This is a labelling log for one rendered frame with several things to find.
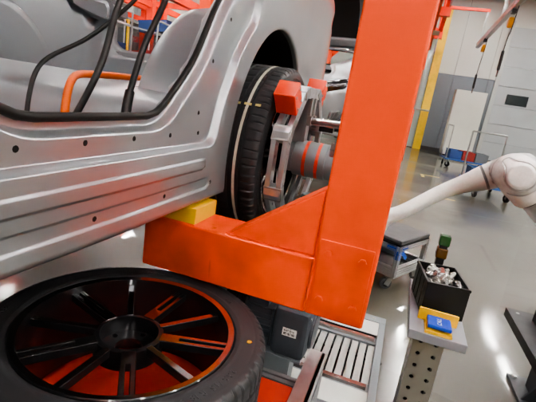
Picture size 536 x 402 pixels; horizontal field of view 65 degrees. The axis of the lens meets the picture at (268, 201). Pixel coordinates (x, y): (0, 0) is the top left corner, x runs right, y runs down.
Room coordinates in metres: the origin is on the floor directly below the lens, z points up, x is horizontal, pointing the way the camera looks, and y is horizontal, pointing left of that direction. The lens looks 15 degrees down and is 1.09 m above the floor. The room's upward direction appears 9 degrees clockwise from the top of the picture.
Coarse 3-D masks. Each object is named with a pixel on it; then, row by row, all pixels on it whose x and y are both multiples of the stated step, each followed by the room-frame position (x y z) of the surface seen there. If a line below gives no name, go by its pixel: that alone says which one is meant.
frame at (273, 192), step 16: (304, 96) 1.53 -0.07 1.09; (320, 96) 1.75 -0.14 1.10; (320, 112) 1.82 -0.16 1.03; (288, 128) 1.42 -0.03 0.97; (272, 144) 1.42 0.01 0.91; (288, 144) 1.41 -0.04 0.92; (272, 160) 1.42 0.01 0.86; (272, 176) 1.44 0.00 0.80; (304, 176) 1.89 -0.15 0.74; (272, 192) 1.41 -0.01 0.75; (272, 208) 1.50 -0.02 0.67
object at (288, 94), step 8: (280, 80) 1.46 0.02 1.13; (280, 88) 1.43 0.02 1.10; (288, 88) 1.43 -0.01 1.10; (296, 88) 1.43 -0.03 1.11; (280, 96) 1.42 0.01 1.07; (288, 96) 1.41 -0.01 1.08; (296, 96) 1.41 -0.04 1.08; (280, 104) 1.44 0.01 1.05; (288, 104) 1.43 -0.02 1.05; (296, 104) 1.43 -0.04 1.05; (280, 112) 1.47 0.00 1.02; (288, 112) 1.46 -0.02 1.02; (296, 112) 1.45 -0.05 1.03
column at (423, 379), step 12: (408, 348) 1.34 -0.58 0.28; (420, 348) 1.28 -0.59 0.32; (432, 348) 1.27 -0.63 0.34; (408, 360) 1.29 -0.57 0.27; (420, 360) 1.28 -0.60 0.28; (432, 360) 1.27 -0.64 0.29; (408, 372) 1.29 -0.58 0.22; (420, 372) 1.27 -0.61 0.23; (432, 372) 1.26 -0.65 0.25; (408, 384) 1.28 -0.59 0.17; (420, 384) 1.27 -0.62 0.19; (432, 384) 1.26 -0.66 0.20; (396, 396) 1.31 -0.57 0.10; (408, 396) 1.28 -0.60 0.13; (420, 396) 1.27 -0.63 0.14
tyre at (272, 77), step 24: (288, 72) 1.61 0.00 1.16; (240, 96) 1.47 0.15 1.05; (264, 96) 1.46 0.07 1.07; (240, 120) 1.42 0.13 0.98; (264, 120) 1.41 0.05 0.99; (240, 144) 1.39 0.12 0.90; (264, 144) 1.44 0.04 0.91; (240, 168) 1.40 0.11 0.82; (240, 192) 1.41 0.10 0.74; (288, 192) 1.86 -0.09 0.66; (240, 216) 1.48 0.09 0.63
